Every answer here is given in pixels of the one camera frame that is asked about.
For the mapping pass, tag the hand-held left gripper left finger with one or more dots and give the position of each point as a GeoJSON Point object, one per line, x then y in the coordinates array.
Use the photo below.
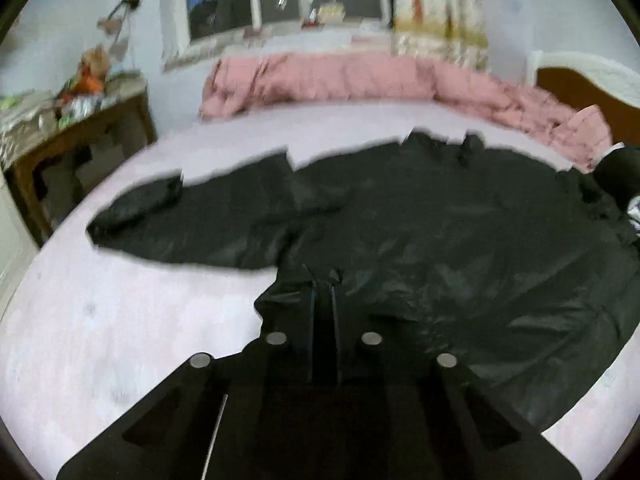
{"type": "Point", "coordinates": [312, 330]}

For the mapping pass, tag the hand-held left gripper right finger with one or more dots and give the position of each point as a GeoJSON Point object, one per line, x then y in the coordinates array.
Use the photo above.
{"type": "Point", "coordinates": [334, 330]}

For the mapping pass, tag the black jacket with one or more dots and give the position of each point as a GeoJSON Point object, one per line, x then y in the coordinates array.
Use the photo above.
{"type": "Point", "coordinates": [425, 235]}

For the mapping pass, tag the bed with pink sheet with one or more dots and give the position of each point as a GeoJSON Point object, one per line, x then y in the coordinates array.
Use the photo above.
{"type": "Point", "coordinates": [100, 335]}

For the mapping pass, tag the pink checked quilt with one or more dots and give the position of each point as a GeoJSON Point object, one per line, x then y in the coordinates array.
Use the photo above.
{"type": "Point", "coordinates": [350, 77]}

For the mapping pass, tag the wooden side table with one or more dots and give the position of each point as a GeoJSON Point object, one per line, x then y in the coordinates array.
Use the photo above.
{"type": "Point", "coordinates": [115, 120]}

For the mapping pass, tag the yellow box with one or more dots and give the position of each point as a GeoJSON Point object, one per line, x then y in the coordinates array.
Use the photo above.
{"type": "Point", "coordinates": [331, 11]}

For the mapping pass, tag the dark navy folded garment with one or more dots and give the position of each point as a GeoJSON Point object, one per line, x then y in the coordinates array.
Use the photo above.
{"type": "Point", "coordinates": [620, 175]}

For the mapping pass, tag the orange toy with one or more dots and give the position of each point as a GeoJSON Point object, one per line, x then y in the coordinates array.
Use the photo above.
{"type": "Point", "coordinates": [89, 82]}

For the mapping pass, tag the floral curtain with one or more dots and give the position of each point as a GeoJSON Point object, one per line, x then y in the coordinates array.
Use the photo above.
{"type": "Point", "coordinates": [435, 10]}

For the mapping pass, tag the white and brown headboard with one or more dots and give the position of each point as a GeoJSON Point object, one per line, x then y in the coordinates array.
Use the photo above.
{"type": "Point", "coordinates": [565, 82]}

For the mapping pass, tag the pile of papers and packets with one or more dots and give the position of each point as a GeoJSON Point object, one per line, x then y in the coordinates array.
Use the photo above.
{"type": "Point", "coordinates": [30, 110]}

